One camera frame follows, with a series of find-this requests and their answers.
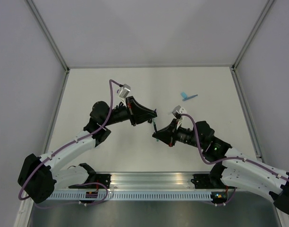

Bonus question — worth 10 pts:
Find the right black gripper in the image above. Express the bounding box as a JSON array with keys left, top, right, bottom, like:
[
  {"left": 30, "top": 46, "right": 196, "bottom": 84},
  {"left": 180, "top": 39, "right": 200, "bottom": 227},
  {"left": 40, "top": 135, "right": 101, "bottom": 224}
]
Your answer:
[{"left": 153, "top": 118, "right": 204, "bottom": 149}]

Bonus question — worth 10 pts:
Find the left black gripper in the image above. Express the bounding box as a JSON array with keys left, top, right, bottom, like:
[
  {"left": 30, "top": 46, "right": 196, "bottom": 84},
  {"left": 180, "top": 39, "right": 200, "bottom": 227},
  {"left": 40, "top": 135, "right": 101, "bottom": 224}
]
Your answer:
[{"left": 103, "top": 96, "right": 157, "bottom": 127}]

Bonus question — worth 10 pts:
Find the green pen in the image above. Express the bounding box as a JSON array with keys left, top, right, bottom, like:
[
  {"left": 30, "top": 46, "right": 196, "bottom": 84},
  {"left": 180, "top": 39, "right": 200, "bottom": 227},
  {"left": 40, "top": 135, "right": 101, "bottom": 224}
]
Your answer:
[{"left": 152, "top": 119, "right": 159, "bottom": 142}]

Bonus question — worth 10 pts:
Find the blue marker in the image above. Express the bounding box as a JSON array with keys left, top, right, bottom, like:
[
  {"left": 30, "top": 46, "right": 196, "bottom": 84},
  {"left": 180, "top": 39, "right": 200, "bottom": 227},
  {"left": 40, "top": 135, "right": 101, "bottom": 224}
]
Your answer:
[{"left": 182, "top": 95, "right": 198, "bottom": 101}]

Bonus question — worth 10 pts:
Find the blue marker cap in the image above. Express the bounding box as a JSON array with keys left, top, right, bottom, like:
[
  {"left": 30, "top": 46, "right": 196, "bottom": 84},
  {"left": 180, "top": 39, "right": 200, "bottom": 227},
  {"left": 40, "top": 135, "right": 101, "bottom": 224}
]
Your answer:
[{"left": 180, "top": 92, "right": 187, "bottom": 98}]

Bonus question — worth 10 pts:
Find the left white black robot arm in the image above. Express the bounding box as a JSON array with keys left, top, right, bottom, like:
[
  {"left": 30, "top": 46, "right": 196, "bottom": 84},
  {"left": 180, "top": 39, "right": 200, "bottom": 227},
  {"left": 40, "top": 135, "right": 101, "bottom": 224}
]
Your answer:
[{"left": 17, "top": 96, "right": 157, "bottom": 204}]

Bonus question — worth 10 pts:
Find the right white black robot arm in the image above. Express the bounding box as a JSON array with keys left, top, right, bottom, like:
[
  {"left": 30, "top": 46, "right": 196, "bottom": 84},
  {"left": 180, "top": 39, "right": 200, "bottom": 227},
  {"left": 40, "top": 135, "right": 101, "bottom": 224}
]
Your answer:
[{"left": 152, "top": 119, "right": 289, "bottom": 215}]

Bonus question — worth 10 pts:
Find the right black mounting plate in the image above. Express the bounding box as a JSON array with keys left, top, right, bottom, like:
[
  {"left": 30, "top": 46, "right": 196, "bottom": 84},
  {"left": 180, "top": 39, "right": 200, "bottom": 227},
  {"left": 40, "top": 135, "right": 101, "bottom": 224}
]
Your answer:
[{"left": 190, "top": 174, "right": 235, "bottom": 190}]

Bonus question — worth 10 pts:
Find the black mounting plate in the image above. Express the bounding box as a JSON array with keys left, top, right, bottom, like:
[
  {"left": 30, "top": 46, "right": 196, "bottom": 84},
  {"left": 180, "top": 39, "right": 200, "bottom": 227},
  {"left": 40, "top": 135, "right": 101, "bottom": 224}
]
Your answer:
[
  {"left": 94, "top": 174, "right": 111, "bottom": 189},
  {"left": 190, "top": 174, "right": 235, "bottom": 190}
]

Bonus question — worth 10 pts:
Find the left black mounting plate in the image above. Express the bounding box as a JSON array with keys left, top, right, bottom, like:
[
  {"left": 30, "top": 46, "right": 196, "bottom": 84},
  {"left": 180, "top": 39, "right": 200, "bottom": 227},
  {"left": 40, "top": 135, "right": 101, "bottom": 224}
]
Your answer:
[{"left": 94, "top": 174, "right": 111, "bottom": 189}]

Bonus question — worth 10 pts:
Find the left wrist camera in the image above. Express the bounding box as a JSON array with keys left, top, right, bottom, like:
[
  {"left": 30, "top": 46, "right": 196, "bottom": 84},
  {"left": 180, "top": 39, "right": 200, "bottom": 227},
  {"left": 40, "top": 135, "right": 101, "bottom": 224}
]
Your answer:
[{"left": 118, "top": 84, "right": 131, "bottom": 99}]

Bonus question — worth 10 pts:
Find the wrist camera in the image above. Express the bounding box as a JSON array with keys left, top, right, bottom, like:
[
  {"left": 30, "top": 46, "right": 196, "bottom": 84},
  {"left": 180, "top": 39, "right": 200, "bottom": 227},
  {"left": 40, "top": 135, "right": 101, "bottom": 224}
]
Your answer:
[
  {"left": 171, "top": 105, "right": 187, "bottom": 119},
  {"left": 118, "top": 84, "right": 131, "bottom": 99}
]

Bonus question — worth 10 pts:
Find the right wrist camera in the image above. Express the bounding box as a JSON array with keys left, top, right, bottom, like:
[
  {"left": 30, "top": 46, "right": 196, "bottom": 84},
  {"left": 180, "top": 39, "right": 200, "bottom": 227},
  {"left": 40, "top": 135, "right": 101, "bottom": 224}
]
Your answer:
[{"left": 171, "top": 105, "right": 187, "bottom": 119}]

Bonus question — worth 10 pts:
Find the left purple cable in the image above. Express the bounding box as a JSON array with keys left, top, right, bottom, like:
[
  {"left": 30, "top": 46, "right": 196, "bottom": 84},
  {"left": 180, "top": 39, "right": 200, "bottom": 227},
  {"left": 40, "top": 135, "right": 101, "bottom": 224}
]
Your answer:
[{"left": 18, "top": 79, "right": 123, "bottom": 201}]

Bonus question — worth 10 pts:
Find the white slotted cable duct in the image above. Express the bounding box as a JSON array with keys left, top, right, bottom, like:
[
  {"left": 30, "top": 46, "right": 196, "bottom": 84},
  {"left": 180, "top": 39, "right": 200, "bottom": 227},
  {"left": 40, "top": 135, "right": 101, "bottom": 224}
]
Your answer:
[{"left": 48, "top": 190, "right": 212, "bottom": 201}]

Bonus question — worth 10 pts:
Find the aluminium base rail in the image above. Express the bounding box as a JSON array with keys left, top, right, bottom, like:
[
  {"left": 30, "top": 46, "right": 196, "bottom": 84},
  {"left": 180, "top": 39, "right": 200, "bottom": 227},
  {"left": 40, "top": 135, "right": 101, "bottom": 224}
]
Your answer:
[{"left": 81, "top": 172, "right": 207, "bottom": 191}]

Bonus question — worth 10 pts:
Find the right aluminium frame post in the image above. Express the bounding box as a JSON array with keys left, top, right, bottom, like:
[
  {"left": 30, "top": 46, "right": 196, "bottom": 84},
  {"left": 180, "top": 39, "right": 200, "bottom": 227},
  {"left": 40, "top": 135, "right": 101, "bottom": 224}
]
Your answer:
[{"left": 231, "top": 0, "right": 276, "bottom": 71}]

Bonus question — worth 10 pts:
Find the aluminium frame post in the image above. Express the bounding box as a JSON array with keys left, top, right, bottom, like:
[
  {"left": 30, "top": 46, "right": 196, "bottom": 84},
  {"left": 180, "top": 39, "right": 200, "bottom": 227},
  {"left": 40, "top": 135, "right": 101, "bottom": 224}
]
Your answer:
[
  {"left": 231, "top": 0, "right": 276, "bottom": 71},
  {"left": 24, "top": 0, "right": 70, "bottom": 72}
]

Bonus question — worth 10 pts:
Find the left aluminium frame post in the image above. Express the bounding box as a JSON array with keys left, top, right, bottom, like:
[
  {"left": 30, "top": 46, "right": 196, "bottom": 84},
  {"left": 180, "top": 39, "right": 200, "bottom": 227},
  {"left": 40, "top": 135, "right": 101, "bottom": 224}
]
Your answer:
[{"left": 24, "top": 0, "right": 70, "bottom": 72}]

